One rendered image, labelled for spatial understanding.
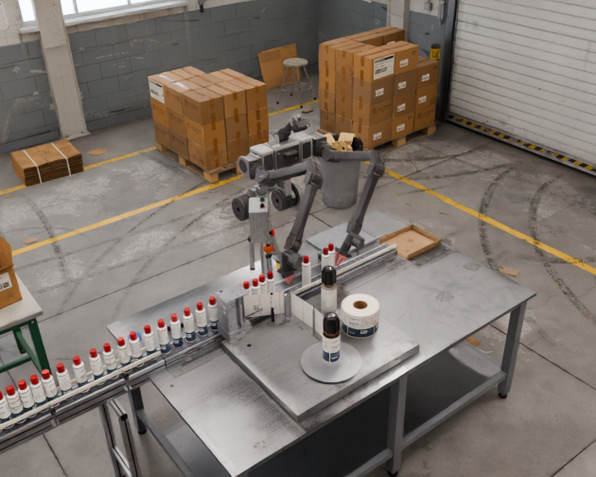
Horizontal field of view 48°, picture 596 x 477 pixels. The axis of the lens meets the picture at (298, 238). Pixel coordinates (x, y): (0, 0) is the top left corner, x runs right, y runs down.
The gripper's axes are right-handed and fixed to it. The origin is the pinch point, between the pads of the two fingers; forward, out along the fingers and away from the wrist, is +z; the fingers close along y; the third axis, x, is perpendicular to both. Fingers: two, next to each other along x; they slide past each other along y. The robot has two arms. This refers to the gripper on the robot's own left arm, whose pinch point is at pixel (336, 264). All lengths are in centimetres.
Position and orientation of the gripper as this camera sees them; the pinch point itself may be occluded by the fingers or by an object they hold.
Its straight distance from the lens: 404.5
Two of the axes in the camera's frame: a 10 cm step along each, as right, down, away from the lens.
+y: 6.2, 3.9, -6.8
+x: 6.3, 2.7, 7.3
